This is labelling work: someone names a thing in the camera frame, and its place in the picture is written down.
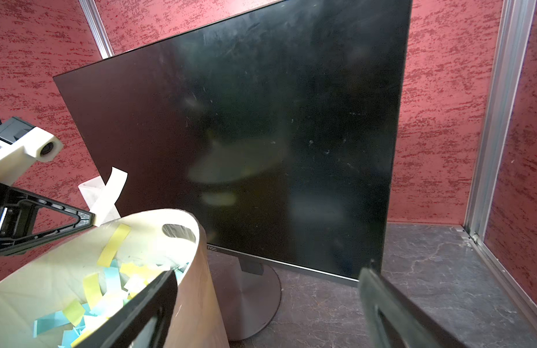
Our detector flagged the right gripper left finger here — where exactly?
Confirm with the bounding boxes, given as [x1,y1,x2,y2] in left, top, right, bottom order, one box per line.
[77,271,178,347]

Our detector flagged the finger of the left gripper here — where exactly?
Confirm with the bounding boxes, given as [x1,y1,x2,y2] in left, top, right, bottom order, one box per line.
[0,183,96,256]

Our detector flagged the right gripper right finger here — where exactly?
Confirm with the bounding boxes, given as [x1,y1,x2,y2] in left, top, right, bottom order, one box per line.
[358,268,466,348]

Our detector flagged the silver round monitor stand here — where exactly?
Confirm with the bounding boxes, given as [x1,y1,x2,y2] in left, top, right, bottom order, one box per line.
[208,252,281,342]

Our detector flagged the black flat monitor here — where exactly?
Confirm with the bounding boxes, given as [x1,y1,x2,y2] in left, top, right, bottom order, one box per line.
[55,1,412,283]

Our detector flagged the pile of discarded notes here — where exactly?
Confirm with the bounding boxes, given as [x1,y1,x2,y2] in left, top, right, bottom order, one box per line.
[33,224,189,347]

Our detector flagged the beige plastic waste bin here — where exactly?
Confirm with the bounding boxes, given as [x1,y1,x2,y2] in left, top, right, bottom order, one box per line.
[0,209,229,347]

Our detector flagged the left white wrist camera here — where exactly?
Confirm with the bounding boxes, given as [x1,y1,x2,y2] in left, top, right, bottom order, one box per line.
[0,117,64,186]

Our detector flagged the left aluminium corner post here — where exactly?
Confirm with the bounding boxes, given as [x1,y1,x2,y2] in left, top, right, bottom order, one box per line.
[79,0,115,59]

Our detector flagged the aluminium corner post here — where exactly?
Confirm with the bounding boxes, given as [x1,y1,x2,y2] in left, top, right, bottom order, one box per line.
[79,0,115,59]
[463,0,537,243]

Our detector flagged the right aluminium corner post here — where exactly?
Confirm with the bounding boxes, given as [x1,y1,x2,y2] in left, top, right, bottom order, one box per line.
[463,0,537,243]

